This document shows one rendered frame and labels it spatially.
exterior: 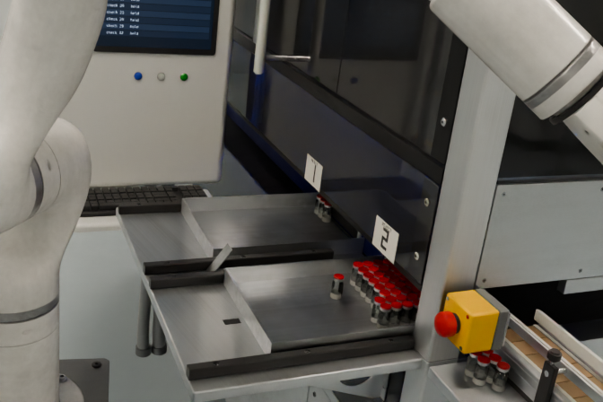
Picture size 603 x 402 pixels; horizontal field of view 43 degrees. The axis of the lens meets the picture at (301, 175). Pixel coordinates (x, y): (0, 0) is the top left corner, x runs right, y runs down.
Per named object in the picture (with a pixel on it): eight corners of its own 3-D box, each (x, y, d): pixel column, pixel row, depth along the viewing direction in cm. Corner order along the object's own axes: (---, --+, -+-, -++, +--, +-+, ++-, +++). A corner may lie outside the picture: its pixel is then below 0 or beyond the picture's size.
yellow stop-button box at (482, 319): (475, 325, 126) (483, 287, 123) (501, 349, 120) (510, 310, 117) (436, 330, 123) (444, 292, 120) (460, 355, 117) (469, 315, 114)
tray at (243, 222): (316, 205, 188) (317, 192, 186) (362, 252, 165) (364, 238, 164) (180, 212, 174) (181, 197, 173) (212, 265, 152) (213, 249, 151)
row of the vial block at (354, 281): (357, 281, 152) (361, 260, 151) (401, 328, 137) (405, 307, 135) (347, 282, 151) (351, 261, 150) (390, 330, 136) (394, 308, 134)
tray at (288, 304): (379, 269, 159) (381, 255, 157) (446, 337, 136) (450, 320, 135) (223, 284, 145) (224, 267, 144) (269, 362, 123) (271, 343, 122)
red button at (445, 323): (449, 327, 122) (454, 304, 120) (463, 340, 118) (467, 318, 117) (429, 329, 120) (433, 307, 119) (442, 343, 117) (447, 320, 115)
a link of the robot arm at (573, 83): (515, 101, 76) (537, 122, 76) (531, 101, 67) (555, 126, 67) (579, 40, 75) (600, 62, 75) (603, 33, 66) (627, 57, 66)
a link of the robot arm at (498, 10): (522, 92, 77) (521, 108, 68) (430, 1, 77) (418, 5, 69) (588, 32, 74) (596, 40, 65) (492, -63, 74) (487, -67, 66)
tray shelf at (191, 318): (307, 204, 192) (308, 197, 192) (458, 362, 133) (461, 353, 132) (115, 214, 174) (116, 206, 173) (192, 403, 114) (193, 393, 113)
